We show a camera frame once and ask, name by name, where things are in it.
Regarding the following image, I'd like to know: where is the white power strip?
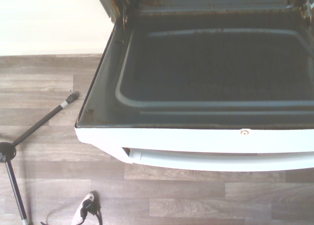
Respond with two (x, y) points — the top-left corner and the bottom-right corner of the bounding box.
(73, 191), (97, 225)

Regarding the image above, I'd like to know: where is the white oven body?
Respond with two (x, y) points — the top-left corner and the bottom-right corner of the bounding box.
(93, 0), (314, 23)

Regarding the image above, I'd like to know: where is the black power plug with cable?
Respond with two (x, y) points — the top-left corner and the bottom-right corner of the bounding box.
(40, 200), (103, 225)

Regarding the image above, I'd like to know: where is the black camera tripod stand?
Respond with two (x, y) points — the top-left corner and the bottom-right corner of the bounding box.
(0, 91), (80, 225)

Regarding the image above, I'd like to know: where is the white oven door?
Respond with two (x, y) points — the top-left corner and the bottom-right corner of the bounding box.
(74, 10), (314, 172)

